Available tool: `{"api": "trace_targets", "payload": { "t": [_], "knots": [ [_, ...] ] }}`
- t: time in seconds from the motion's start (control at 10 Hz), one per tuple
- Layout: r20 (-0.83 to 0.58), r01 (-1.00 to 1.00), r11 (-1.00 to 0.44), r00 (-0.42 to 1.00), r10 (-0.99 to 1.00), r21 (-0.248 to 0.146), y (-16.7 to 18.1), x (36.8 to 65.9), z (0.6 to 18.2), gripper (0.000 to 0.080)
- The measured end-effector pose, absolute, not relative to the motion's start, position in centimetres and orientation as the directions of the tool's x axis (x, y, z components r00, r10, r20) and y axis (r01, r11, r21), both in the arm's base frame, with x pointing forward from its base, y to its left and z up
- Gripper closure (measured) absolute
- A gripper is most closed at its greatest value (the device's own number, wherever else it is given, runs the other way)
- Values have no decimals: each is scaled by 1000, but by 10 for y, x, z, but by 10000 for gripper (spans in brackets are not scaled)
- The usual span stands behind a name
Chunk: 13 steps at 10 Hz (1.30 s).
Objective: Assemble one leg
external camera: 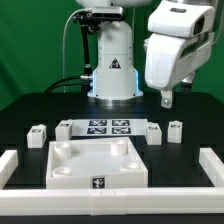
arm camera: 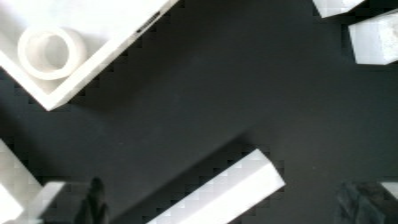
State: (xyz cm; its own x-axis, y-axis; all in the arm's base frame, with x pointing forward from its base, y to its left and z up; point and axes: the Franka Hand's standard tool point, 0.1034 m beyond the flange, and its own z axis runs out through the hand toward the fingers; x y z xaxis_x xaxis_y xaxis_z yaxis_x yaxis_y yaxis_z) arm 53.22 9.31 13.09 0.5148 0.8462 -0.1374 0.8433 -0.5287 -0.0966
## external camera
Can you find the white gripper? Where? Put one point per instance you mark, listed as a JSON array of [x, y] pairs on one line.
[[180, 43]]

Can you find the white square table top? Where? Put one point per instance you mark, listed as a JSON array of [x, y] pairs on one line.
[[103, 163]]

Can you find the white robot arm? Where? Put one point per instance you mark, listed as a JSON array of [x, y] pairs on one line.
[[115, 80]]

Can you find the white marker sheet with tags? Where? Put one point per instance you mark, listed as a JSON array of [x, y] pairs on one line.
[[109, 127]]

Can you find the white U-shaped fence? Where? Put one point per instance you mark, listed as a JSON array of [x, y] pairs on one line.
[[164, 200]]

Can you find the grey camera on mount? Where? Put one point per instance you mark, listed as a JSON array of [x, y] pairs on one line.
[[107, 13]]

